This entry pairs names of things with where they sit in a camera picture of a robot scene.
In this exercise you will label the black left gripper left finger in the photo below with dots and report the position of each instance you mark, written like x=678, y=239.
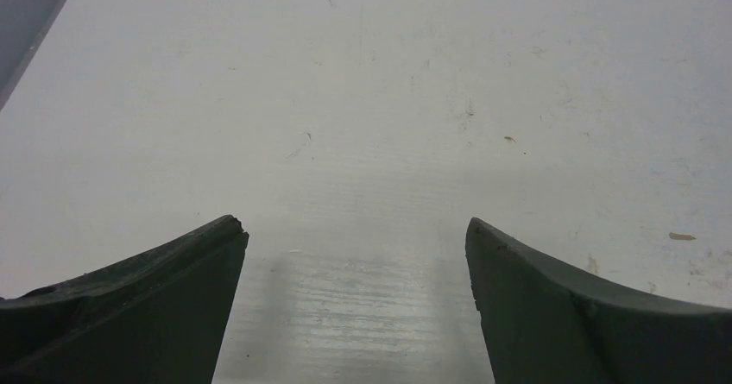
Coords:
x=156, y=317

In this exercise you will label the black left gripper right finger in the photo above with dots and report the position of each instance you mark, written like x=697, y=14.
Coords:
x=545, y=321

